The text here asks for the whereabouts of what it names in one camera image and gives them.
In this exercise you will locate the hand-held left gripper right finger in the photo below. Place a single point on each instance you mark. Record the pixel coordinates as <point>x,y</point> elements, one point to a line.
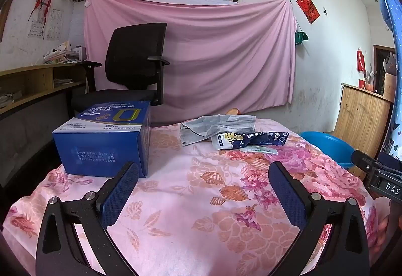
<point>290,197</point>

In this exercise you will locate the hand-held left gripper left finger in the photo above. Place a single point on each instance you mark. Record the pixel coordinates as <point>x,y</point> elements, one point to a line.
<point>121,194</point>

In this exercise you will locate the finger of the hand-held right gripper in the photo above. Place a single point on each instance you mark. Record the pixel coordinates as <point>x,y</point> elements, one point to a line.
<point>364,163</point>
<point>391,159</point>

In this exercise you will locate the blue cardboard box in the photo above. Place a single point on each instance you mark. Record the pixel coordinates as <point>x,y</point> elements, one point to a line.
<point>100,150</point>

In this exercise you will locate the white green paper carton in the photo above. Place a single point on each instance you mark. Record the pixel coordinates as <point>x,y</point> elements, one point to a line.
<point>260,150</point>

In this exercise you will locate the dark blue snack wrapper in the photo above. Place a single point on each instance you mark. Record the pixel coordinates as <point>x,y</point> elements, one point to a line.
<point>251,137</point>

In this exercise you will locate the crushed red paper cup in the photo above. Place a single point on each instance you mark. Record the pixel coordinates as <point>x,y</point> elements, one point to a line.
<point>233,111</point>

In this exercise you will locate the grey face mask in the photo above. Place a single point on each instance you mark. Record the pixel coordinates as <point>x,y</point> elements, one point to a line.
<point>207,126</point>

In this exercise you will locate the person's right hand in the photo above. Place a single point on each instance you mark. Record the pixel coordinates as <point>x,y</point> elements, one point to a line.
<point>384,225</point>

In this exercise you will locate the blue plastic basin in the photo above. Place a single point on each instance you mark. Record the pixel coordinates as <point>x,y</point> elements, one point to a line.
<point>329,147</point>

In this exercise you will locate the wooden cabinet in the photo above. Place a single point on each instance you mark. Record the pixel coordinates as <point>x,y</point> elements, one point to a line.
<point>361,119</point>

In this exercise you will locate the brown cardboard box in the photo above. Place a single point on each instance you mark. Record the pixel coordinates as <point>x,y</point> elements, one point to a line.
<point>390,87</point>

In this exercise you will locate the pink floral blanket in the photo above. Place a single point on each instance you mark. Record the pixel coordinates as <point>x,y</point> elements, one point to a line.
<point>194,200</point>

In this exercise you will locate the small red cup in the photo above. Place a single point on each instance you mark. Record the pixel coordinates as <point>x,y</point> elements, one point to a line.
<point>361,83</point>

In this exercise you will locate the blue dotted curtain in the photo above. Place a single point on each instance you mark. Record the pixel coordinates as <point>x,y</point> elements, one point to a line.
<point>396,59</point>

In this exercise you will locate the red hanging ornament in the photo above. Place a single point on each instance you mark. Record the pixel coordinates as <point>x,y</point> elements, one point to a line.
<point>360,60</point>

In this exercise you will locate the small stack of papers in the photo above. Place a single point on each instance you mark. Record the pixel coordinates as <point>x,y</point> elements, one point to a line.
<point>62,81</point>

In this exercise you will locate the black office chair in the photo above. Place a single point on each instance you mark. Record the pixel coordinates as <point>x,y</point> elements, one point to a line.
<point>135,53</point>

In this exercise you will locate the large stack of papers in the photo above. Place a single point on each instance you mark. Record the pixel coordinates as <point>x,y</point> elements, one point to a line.
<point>9,99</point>

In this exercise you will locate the wooden desk shelf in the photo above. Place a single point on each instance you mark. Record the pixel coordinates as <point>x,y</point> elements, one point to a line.
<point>34,75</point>

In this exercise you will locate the stack of books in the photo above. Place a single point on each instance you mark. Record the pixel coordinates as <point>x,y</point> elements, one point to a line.
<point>64,53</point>

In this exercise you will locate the pink hanging cloth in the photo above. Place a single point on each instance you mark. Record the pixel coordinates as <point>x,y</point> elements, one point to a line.
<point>219,59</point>

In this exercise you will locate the red paper square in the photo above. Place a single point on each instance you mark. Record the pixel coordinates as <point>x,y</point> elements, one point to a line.
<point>307,8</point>

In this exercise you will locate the dark door frame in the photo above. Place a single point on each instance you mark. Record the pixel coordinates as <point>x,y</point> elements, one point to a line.
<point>378,68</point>

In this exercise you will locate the wall calendar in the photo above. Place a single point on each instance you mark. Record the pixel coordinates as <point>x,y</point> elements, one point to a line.
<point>47,26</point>

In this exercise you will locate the wooden window frame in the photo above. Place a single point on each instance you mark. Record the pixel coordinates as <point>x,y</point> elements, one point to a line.
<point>4,18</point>

